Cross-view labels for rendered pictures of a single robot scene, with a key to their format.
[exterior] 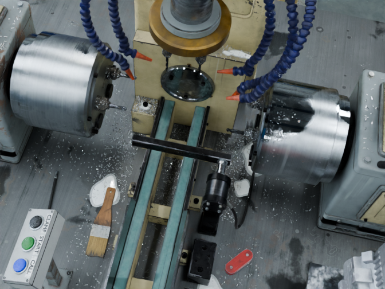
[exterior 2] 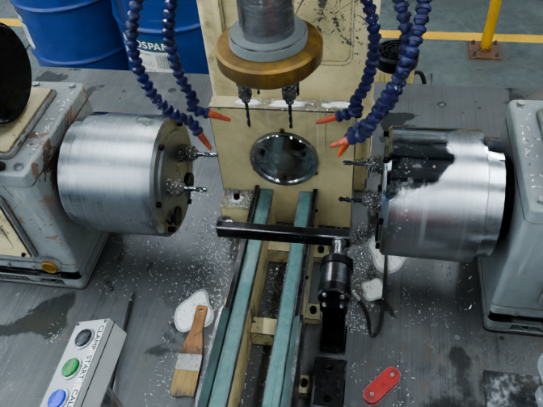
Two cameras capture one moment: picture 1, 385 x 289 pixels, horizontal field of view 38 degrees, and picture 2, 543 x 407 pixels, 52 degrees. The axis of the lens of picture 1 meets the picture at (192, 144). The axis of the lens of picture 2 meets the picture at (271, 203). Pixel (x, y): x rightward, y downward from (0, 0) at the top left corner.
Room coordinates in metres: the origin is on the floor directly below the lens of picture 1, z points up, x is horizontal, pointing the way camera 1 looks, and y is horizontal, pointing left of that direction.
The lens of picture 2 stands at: (0.02, -0.06, 1.83)
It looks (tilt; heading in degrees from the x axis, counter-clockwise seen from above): 47 degrees down; 9
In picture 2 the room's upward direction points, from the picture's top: 6 degrees counter-clockwise
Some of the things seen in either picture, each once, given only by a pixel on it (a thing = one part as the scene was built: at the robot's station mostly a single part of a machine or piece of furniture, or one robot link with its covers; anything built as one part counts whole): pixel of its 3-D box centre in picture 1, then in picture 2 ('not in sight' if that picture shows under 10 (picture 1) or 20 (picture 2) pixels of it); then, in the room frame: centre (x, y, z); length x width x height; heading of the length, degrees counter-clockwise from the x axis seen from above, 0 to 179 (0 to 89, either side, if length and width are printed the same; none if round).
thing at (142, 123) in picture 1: (145, 114); (239, 212); (0.88, 0.15, 0.86); 0.07 x 0.06 x 0.12; 85
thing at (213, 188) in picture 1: (238, 151); (359, 236); (0.76, -0.13, 0.92); 0.45 x 0.13 x 0.24; 175
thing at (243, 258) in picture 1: (238, 262); (381, 386); (0.49, -0.16, 0.81); 0.09 x 0.03 x 0.02; 135
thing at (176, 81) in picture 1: (187, 85); (283, 161); (0.89, 0.04, 1.02); 0.15 x 0.02 x 0.15; 85
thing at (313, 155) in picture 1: (307, 133); (448, 194); (0.77, -0.29, 1.04); 0.41 x 0.25 x 0.25; 85
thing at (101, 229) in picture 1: (103, 221); (192, 348); (0.56, 0.21, 0.80); 0.21 x 0.05 x 0.01; 178
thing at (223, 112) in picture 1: (190, 76); (288, 155); (0.96, 0.03, 0.97); 0.30 x 0.11 x 0.34; 85
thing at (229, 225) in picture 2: (181, 150); (282, 234); (0.69, 0.03, 1.01); 0.26 x 0.04 x 0.03; 85
